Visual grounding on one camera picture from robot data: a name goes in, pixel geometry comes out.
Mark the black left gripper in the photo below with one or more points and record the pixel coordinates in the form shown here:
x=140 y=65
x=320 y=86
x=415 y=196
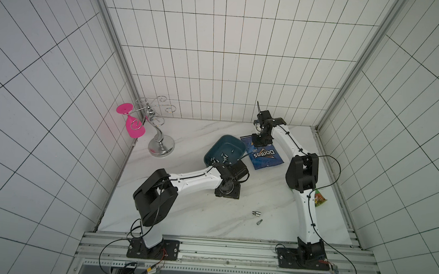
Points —
x=234 y=194

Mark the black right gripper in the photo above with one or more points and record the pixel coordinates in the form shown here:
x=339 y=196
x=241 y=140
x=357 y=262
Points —
x=264 y=117

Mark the teal plastic storage box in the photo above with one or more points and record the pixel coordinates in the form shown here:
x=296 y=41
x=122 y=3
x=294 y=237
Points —
x=224 y=145

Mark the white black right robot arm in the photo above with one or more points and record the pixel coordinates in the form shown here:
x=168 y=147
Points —
x=301 y=177

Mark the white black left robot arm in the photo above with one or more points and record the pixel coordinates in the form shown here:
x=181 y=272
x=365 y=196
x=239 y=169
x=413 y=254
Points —
x=158 y=193

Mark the blue Doritos chip bag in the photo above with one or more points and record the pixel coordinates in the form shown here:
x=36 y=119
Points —
x=261 y=157

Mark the chrome lamp with pink shades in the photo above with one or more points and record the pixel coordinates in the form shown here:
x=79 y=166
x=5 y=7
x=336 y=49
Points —
x=142 y=115

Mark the green orange snack bag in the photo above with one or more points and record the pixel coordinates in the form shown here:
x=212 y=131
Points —
x=319 y=198

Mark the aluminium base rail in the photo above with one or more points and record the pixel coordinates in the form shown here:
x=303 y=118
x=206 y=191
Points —
x=116 y=250

